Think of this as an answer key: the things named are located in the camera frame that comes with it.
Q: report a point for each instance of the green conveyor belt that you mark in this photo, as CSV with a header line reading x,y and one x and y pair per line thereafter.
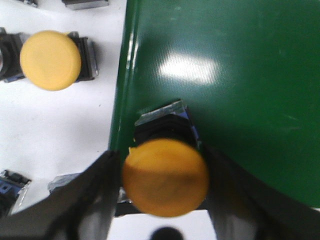
x,y
249,72

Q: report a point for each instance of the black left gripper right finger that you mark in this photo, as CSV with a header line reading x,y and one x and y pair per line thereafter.
x,y
242,207

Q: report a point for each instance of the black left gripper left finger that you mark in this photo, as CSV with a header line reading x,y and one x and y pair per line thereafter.
x,y
81,210

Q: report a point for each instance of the black switch block left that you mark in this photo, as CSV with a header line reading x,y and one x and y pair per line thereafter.
x,y
10,49

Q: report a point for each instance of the metal switch part top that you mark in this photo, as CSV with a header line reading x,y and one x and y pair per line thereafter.
x,y
84,4

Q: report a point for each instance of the blue black switch block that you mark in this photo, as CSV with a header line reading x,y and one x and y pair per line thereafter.
x,y
13,189

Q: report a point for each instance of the yellow mushroom push button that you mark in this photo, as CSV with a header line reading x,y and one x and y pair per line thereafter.
x,y
164,173

